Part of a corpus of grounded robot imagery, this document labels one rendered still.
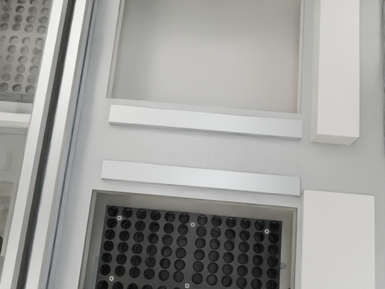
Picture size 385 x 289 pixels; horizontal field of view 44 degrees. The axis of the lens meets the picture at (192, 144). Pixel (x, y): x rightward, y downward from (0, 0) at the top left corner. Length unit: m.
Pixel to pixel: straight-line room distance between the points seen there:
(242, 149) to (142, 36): 0.28
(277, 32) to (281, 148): 0.25
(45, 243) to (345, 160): 0.35
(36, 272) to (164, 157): 0.19
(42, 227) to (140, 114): 0.17
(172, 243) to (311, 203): 0.18
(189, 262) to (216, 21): 0.38
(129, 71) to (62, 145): 0.23
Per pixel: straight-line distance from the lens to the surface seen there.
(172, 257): 0.60
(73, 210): 0.58
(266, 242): 0.61
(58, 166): 0.54
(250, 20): 0.77
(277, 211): 0.68
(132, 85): 0.73
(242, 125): 0.57
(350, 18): 0.62
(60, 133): 0.55
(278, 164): 0.57
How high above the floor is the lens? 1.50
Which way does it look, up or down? 75 degrees down
